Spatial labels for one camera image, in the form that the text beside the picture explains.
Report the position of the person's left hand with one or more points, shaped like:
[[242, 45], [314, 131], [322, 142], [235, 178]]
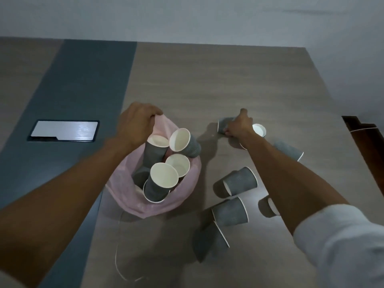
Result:
[[135, 122]]

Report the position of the person's right hand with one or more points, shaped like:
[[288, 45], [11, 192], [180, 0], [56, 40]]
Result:
[[243, 127]]

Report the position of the person's left fingers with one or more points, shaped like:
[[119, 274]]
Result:
[[153, 110]]

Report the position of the person's right fingers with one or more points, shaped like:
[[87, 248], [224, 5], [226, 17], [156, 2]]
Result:
[[243, 113]]

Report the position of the grey ribbed paper cup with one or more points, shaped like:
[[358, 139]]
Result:
[[139, 176], [259, 130], [289, 149], [222, 124], [177, 164], [151, 154], [180, 140], [267, 206], [231, 211], [163, 176], [241, 180], [210, 241]]

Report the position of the person's left forearm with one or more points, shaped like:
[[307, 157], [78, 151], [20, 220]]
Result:
[[60, 206]]

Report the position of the person's right forearm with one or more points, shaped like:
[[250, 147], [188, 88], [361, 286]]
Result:
[[279, 182]]

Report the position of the dark brown wooden chair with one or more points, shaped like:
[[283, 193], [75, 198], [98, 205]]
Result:
[[357, 124]]

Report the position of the white shirt sleeve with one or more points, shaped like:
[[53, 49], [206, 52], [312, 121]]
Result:
[[342, 248]]

